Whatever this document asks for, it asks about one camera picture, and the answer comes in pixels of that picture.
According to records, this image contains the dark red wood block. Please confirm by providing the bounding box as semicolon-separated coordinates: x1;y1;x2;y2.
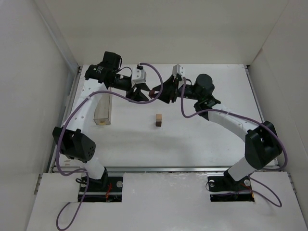
149;90;157;99

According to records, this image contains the light tan wood cube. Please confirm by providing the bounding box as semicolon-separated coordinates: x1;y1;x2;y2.
155;114;162;121

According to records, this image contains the dark brown arch block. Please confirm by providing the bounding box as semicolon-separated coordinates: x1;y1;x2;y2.
155;121;162;127

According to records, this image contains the clear plastic box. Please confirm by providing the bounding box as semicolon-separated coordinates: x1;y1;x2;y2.
93;93;112;126

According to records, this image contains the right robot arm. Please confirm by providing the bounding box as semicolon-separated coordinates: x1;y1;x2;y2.
149;74;282;192

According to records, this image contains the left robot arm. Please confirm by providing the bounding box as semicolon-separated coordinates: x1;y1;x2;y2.
52;51;149;186

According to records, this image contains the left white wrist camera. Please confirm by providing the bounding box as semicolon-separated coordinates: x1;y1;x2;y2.
131;64;146;86

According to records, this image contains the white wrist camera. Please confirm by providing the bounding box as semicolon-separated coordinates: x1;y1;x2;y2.
172;64;186;80
131;64;146;86

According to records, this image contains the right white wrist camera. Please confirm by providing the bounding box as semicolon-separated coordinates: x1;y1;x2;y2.
172;64;186;80

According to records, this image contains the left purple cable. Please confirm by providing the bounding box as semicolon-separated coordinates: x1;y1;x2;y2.
55;62;169;231

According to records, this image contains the purple cable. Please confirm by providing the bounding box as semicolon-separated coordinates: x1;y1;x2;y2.
180;76;288;207
55;62;169;231

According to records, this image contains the aluminium right rail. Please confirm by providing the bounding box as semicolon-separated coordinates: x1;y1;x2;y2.
244;64;280;167

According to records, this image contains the aluminium rail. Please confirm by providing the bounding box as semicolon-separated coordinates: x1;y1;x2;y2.
45;66;82;173
244;64;280;167
105;167;229;173

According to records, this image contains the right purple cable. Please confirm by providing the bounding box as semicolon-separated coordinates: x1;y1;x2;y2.
180;76;288;207

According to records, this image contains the aluminium front rail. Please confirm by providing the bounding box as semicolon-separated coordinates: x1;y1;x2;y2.
105;167;229;173

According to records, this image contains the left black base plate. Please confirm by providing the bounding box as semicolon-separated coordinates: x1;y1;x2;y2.
83;176;123;203

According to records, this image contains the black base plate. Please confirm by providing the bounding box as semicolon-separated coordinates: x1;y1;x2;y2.
207;176;255;202
83;176;123;203

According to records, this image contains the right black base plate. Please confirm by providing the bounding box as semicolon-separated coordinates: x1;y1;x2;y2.
207;176;255;202

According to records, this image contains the aluminium left rail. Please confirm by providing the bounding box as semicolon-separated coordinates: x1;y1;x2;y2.
45;66;82;173

